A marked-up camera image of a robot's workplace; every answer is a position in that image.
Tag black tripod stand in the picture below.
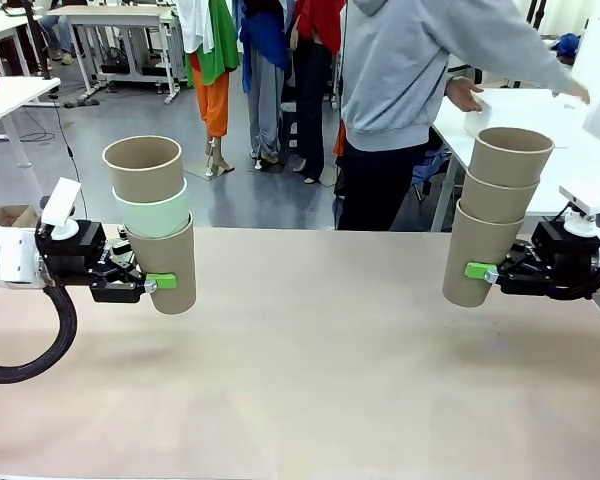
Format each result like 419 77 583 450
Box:
21 0 61 99

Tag cardboard box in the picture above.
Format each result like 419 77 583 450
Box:
0 204 42 229

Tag thin black hanging cable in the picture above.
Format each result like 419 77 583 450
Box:
53 97 89 221

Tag person's right hand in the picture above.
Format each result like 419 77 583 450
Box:
566 81 592 106

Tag red top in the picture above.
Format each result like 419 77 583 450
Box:
293 0 346 57

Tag brown tall cup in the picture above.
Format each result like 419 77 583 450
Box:
124 211 198 317
457 169 541 224
468 126 556 191
101 135 187 205
440 198 527 308

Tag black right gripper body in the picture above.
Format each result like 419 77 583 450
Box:
528 219 600 301

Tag grey trousers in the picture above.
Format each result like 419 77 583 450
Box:
246 53 287 162

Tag person's left hand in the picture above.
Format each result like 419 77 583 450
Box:
444 75 485 114

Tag person's right forearm grey sleeve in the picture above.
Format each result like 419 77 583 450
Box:
479 27 575 97

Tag black light stand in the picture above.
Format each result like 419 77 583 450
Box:
526 0 547 32

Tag person in grey hoodie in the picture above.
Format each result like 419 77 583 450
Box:
336 0 592 232

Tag metal mannequin base plate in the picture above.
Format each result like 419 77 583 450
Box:
178 158 237 182

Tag blue cloth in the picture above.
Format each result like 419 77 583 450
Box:
551 32 584 57

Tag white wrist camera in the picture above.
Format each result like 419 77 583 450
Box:
39 176 84 239
558 184 600 237

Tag large white side table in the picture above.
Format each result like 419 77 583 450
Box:
429 87 600 234

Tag black trousers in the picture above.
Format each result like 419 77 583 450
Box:
292 37 334 185

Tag mint green tall cup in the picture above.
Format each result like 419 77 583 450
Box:
111 176 191 239

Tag seated person in jeans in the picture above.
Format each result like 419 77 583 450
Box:
38 13 77 66

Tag green and white garment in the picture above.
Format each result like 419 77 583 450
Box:
178 0 242 87

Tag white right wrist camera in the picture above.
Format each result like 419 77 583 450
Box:
558 184 600 237

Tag black left arm hose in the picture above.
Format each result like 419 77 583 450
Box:
0 283 79 386

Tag pile of colourful clothes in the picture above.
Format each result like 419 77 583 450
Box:
411 146 454 202

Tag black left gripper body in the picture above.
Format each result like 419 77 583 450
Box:
33 219 109 290

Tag orange red garment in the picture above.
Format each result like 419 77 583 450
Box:
332 121 349 157

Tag blue jacket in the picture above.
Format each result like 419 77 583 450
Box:
236 0 292 94

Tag orange trousers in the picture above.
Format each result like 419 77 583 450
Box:
189 51 231 139

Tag white background desk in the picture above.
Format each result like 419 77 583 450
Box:
47 4 182 105
0 14 47 77

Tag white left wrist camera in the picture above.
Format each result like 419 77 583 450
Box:
39 176 84 239

